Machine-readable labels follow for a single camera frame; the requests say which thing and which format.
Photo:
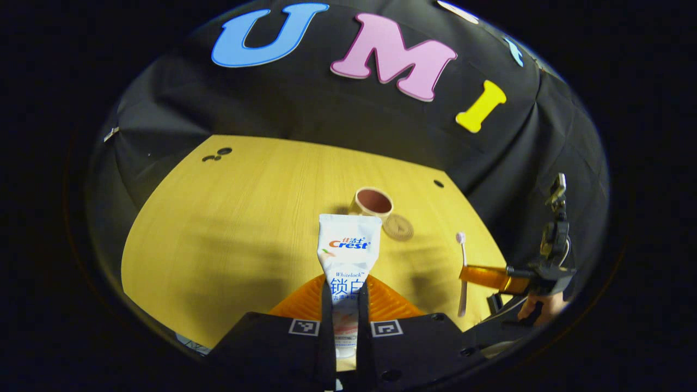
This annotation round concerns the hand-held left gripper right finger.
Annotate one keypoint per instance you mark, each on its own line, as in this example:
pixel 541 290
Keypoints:
pixel 414 354

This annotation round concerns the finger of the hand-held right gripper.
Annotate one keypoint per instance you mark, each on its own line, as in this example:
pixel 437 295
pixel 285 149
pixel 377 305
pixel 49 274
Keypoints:
pixel 490 276
pixel 494 304

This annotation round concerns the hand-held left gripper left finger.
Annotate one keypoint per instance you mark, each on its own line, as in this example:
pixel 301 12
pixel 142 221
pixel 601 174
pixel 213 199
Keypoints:
pixel 283 354

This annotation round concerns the pink toothbrush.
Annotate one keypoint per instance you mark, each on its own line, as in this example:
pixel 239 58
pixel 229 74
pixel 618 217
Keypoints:
pixel 464 253

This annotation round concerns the round brown coaster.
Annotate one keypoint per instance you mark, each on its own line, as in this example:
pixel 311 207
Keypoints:
pixel 401 228

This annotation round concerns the white toothpaste tube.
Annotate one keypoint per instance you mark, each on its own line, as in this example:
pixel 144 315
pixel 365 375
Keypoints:
pixel 348 245

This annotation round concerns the wooden desktop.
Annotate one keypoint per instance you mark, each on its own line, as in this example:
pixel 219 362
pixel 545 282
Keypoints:
pixel 218 228

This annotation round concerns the black backdrop cloth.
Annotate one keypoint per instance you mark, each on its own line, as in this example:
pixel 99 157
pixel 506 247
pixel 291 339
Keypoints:
pixel 326 109

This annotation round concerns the silver clip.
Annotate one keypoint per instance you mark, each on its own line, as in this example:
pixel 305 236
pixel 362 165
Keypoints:
pixel 111 134

